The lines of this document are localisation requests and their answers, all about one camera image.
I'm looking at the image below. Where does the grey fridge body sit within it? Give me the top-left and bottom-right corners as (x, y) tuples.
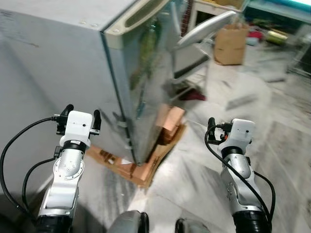
(0, 0), (139, 165)

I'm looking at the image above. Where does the dark red floor item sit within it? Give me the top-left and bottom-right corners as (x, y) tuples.
(179, 87), (207, 102)

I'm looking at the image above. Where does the brown cardboard sheet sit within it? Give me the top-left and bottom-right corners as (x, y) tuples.
(86, 123), (188, 188)

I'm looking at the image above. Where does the pale orange brick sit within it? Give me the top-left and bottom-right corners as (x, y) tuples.
(116, 162), (154, 188)

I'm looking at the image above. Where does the brown cardboard box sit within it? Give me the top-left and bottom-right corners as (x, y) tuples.
(213, 23), (249, 67)

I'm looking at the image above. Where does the grey plastic chair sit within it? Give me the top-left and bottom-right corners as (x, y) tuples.
(172, 10), (240, 98)

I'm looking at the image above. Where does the grey right robot leg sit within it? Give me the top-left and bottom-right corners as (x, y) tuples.
(175, 218), (210, 233)

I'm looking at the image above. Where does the grey robot leg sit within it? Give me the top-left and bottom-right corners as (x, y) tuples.
(107, 210), (149, 233)
(175, 218), (210, 233)

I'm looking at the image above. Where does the small red item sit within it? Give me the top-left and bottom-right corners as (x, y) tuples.
(247, 28), (264, 41)

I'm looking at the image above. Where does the grey left robot leg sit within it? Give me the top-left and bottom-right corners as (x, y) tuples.
(107, 210), (149, 233)

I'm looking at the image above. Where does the yellow green can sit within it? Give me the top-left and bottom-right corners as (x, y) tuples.
(265, 29), (290, 47)

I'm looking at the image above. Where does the white table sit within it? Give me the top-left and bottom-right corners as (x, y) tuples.
(187, 0), (253, 31)

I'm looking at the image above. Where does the teal shelf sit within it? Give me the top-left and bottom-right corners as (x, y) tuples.
(243, 0), (311, 24)

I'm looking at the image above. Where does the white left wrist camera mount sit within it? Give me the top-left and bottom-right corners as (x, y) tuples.
(64, 111), (94, 146)

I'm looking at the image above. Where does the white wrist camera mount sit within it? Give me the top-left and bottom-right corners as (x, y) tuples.
(64, 111), (94, 146)
(227, 118), (256, 151)

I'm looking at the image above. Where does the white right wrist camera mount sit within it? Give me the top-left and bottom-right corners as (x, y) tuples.
(227, 118), (256, 151)

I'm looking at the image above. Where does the long black left arm cable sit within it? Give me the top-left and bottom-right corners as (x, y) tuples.
(0, 116), (61, 218)

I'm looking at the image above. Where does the metal wire rack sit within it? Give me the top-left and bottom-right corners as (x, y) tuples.
(291, 23), (311, 79)

